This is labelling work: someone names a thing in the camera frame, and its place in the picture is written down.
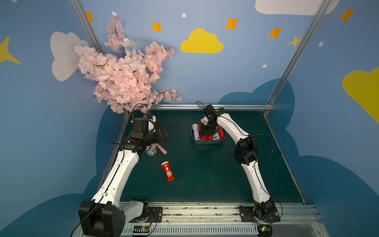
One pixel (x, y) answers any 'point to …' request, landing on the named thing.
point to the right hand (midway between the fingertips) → (205, 133)
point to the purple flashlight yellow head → (216, 137)
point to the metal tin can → (152, 149)
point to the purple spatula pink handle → (164, 152)
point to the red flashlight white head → (166, 165)
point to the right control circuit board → (264, 230)
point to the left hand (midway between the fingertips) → (163, 131)
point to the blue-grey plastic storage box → (207, 141)
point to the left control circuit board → (141, 229)
